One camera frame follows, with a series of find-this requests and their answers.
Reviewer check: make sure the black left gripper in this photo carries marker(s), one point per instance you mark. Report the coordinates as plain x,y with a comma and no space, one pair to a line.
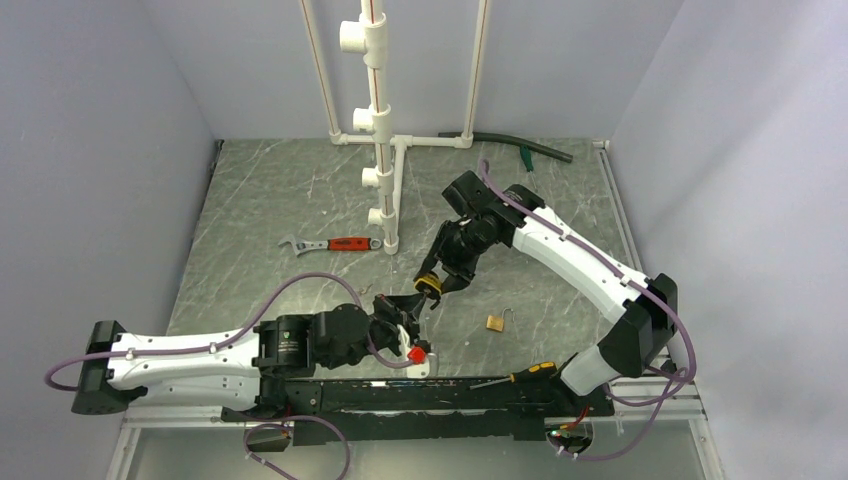
400,309

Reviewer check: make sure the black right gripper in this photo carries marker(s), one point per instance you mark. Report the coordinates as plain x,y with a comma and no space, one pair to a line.
461,272

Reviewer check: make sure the yellow black padlock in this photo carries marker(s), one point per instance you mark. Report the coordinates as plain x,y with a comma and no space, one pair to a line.
430,285

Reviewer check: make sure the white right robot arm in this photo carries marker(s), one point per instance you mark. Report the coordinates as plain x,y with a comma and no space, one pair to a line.
640,309

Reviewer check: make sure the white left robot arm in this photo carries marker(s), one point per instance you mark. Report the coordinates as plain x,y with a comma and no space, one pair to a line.
242,370

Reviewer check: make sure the brass padlock open shackle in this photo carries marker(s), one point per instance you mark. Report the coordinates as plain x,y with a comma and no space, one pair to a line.
502,322

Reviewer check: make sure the yellow black screwdriver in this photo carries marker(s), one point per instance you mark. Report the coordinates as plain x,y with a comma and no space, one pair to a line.
532,373

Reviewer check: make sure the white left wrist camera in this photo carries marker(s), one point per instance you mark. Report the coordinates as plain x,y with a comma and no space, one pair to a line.
424,360

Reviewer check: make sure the red handled adjustable wrench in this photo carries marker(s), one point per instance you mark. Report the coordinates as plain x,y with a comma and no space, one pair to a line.
338,244

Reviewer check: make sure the green handled screwdriver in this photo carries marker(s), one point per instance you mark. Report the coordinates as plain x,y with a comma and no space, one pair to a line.
525,154

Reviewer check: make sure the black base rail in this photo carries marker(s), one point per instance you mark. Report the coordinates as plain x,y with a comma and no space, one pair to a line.
433,408

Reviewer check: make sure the white PVC pipe frame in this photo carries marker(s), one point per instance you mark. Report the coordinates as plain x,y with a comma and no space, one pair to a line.
368,37

